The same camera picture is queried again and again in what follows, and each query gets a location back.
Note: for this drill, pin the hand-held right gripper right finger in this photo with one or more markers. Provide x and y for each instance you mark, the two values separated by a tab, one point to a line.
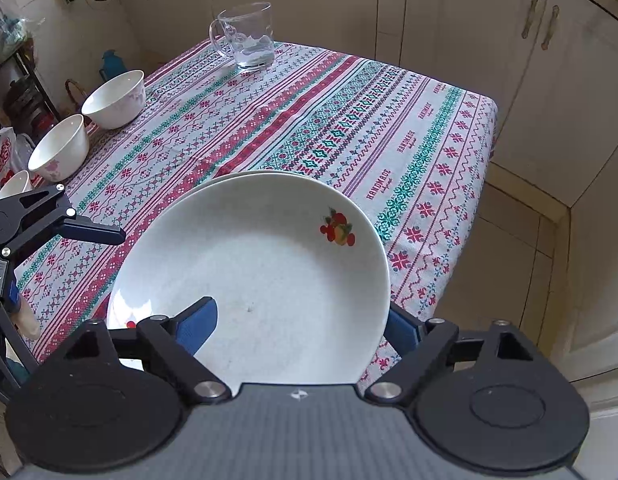
403	334

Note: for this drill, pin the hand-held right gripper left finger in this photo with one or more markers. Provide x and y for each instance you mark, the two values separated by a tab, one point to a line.
201	322

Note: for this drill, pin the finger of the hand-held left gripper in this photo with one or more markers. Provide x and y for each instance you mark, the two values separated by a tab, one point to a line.
3	332
96	235

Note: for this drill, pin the white plate fruit print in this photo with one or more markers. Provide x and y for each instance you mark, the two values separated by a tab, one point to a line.
224	178
264	270

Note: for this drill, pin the white ceramic bowl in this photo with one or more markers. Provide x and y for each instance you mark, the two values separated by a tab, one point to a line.
114	105
14	185

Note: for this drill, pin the white bowl pink flower print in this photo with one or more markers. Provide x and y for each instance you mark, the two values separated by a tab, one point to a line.
64	150

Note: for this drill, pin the red white plastic bag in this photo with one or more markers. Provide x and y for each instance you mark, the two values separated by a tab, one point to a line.
4	155

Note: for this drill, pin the blue thermos jug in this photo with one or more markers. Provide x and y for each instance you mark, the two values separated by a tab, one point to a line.
111	65

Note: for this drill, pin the clear plastic bag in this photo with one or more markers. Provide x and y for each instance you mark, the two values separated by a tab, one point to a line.
6	25

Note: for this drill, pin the patterned tablecloth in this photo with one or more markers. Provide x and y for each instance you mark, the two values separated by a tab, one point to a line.
339	110

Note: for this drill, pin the clear glass mug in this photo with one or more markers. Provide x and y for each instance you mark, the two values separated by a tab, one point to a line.
249	35

